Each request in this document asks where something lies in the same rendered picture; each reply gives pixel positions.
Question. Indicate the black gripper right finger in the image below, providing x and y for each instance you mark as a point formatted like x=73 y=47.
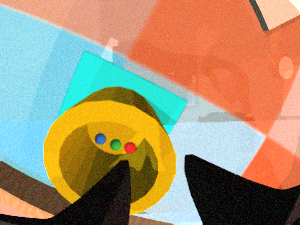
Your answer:
x=224 y=198

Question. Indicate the red marble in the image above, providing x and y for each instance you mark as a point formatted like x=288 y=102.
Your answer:
x=129 y=147

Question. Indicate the blue marble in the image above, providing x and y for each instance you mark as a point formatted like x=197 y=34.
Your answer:
x=100 y=138

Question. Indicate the yellow cup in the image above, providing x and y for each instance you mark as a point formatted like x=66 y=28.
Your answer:
x=75 y=163

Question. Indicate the orange wooden curved bar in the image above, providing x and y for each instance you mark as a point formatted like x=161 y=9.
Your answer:
x=38 y=200

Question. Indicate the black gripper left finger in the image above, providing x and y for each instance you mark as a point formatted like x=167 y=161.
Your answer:
x=107 y=203

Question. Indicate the green marble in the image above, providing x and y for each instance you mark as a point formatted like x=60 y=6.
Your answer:
x=116 y=144

